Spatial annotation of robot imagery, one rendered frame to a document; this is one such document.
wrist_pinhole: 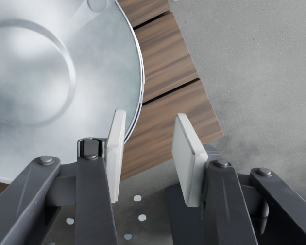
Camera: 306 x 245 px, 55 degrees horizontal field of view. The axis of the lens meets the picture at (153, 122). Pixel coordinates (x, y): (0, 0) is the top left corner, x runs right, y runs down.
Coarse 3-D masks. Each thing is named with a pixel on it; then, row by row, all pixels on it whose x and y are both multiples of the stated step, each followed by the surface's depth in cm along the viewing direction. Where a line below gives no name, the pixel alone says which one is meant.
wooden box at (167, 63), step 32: (128, 0) 37; (160, 0) 37; (160, 32) 38; (160, 64) 39; (192, 64) 39; (160, 96) 41; (192, 96) 41; (160, 128) 42; (128, 160) 43; (160, 160) 43; (0, 192) 44
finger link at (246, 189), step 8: (208, 144) 18; (208, 152) 16; (216, 152) 16; (208, 160) 15; (240, 176) 14; (248, 176) 14; (240, 184) 13; (248, 184) 13; (248, 192) 13; (256, 192) 13; (248, 200) 13; (256, 200) 13; (264, 200) 13; (248, 208) 13; (256, 208) 13; (264, 208) 13; (256, 216) 13; (264, 216) 13
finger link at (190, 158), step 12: (180, 120) 19; (180, 132) 18; (192, 132) 17; (180, 144) 18; (192, 144) 15; (180, 156) 18; (192, 156) 14; (204, 156) 14; (180, 168) 17; (192, 168) 14; (204, 168) 14; (180, 180) 17; (192, 180) 14; (192, 192) 15; (192, 204) 15
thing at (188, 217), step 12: (168, 192) 81; (180, 192) 79; (168, 204) 76; (180, 204) 74; (180, 216) 70; (192, 216) 68; (180, 228) 66; (192, 228) 64; (180, 240) 63; (192, 240) 61
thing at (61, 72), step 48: (0, 0) 33; (48, 0) 33; (0, 48) 34; (48, 48) 34; (96, 48) 35; (0, 96) 35; (48, 96) 36; (96, 96) 36; (0, 144) 38; (48, 144) 38
